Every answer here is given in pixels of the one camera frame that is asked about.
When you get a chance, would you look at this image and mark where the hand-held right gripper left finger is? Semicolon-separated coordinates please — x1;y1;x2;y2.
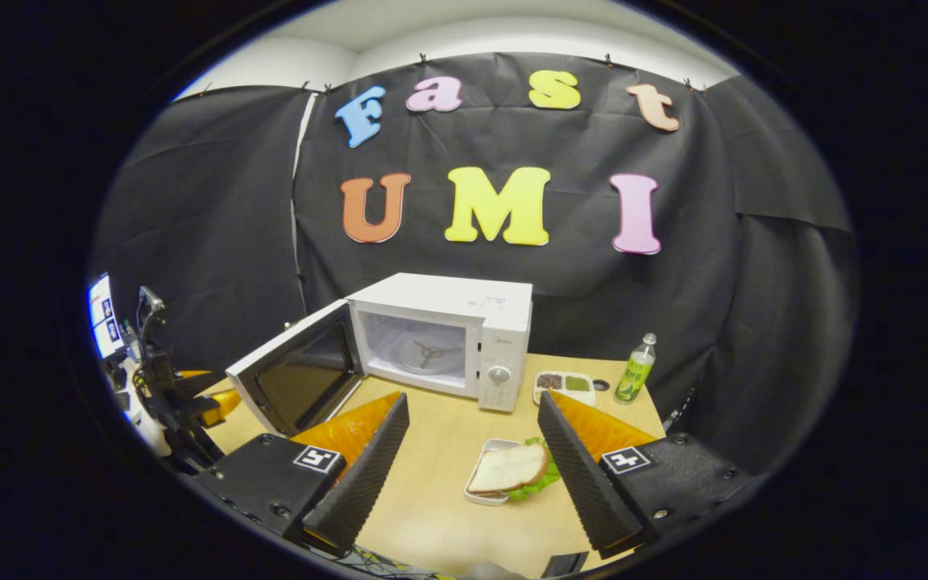
190;392;411;558

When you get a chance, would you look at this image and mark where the white divided dish of beans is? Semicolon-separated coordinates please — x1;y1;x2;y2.
533;371;596;408

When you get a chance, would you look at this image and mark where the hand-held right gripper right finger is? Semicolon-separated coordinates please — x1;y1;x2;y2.
537;389;755;561

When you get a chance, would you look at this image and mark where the white microwave oven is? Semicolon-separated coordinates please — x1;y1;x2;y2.
226;272;533;437

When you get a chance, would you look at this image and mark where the computer monitor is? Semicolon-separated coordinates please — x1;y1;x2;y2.
87;274;123;360

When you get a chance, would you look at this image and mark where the white bread lettuce sandwich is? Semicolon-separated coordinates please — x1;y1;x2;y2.
466;437;561;502

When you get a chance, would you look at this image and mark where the green drink bottle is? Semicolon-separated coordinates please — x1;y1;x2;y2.
615;333;658;404

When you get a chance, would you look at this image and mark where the black backdrop cloth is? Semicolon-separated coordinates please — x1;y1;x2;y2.
89;52;860;476

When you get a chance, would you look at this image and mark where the white ridged plastic tray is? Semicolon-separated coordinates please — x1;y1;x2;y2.
464;437;523;507

